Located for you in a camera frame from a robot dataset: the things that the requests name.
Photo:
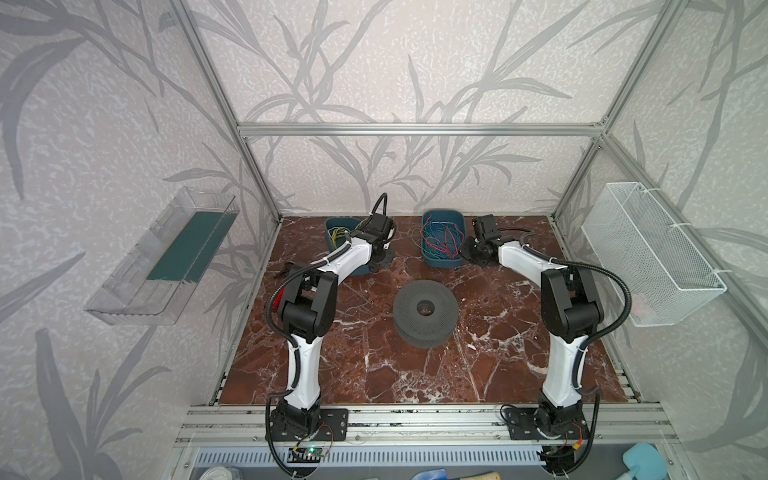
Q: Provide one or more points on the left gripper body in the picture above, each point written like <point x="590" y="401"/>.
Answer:
<point x="383" y="247"/>

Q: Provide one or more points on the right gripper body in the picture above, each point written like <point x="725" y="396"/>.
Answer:
<point x="475" y="250"/>

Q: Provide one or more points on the teal bin with yellow cables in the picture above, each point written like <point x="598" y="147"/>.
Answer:
<point x="339" y="231"/>

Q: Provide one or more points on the teal bin with red cables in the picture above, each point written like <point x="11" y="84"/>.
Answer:
<point x="441" y="235"/>

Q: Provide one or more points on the dark grey foam spool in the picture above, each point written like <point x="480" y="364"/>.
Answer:
<point x="425" y="313"/>

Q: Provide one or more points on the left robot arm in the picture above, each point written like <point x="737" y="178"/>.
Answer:
<point x="302" y="311"/>

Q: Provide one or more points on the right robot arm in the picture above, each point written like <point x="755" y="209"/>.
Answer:
<point x="571" y="311"/>

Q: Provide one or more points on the red spray bottle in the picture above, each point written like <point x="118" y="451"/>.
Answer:
<point x="276" y="301"/>

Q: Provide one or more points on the green circuit board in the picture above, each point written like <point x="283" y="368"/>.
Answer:
<point x="308" y="455"/>

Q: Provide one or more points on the light blue plastic object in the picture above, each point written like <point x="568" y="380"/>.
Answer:
<point x="643" y="462"/>

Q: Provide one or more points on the white wire mesh basket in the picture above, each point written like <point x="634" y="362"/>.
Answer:
<point x="633" y="235"/>

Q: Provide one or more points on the clear plastic wall shelf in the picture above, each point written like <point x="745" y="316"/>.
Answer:
<point x="153" y="284"/>

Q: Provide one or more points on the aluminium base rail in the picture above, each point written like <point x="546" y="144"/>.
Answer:
<point x="412" y="424"/>

